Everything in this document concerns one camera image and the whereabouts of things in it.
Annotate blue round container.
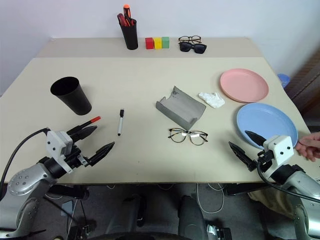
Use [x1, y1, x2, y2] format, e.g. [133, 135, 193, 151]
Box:
[276, 73, 291, 88]

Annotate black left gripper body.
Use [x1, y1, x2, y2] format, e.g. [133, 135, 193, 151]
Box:
[63, 146, 93, 171]

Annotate brown-framed glasses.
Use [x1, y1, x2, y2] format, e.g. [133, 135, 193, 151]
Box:
[178, 35, 202, 44]

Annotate blue plate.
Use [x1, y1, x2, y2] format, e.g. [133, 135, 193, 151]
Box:
[236, 102, 299, 151]

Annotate white marker with black cap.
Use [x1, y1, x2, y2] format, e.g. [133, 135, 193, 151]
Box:
[116, 107, 126, 137]

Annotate tortoise glasses with white tag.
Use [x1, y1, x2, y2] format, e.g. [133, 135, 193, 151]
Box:
[168, 127, 209, 147]

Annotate grey glasses case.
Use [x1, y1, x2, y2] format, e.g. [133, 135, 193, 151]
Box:
[155, 85, 207, 131]

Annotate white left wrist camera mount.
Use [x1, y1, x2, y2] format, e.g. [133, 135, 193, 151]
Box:
[46, 130, 75, 174]

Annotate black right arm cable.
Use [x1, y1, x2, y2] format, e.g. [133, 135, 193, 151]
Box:
[256, 159, 320, 204]

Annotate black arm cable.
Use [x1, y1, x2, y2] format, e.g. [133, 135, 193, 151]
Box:
[0, 127, 51, 201]
[256, 159, 320, 204]

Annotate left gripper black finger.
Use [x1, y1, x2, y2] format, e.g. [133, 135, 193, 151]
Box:
[86, 141, 116, 168]
[70, 125, 98, 144]

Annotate beige fabric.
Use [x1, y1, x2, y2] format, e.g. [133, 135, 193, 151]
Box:
[247, 187, 296, 219]

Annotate empty black plastic cup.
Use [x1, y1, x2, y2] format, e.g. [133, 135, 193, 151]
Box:
[49, 76, 93, 116]

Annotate person's bare hand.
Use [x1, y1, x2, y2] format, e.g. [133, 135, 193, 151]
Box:
[295, 132, 320, 162]

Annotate white cable on floor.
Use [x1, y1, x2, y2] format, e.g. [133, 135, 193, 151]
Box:
[196, 183, 225, 214]

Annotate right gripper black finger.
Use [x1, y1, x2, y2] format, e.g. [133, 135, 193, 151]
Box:
[228, 141, 258, 173]
[244, 130, 266, 151]

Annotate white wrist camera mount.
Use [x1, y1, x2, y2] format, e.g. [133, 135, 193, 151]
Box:
[46, 130, 75, 174]
[262, 134, 294, 166]

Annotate black pen with red cap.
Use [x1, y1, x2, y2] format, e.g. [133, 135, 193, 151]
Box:
[66, 115, 102, 136]

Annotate pink plate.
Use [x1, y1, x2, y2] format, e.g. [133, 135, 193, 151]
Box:
[219, 68, 270, 104]

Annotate black tool holder cup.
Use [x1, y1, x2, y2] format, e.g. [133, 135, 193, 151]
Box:
[120, 17, 139, 51]

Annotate orange-tipped black screwdriver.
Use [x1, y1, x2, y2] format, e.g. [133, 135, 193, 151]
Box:
[123, 3, 132, 26]

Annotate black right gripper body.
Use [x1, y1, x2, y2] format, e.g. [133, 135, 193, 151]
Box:
[254, 148, 275, 176]

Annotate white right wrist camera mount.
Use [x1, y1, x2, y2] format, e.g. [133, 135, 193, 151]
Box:
[262, 134, 294, 166]

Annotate black sunglasses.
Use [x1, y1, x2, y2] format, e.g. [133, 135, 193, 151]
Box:
[178, 41, 208, 55]

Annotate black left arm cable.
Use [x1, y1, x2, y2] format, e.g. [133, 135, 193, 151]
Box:
[0, 127, 51, 201]

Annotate dark rounded shape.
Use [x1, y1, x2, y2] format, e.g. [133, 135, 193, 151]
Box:
[177, 194, 209, 240]

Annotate black table frame bar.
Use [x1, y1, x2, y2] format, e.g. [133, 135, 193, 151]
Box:
[225, 183, 266, 196]
[46, 184, 90, 200]

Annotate white tissue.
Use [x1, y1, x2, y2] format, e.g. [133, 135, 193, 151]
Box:
[198, 91, 225, 109]

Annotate brown wooden furniture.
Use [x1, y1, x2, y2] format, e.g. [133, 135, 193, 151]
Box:
[287, 49, 320, 131]

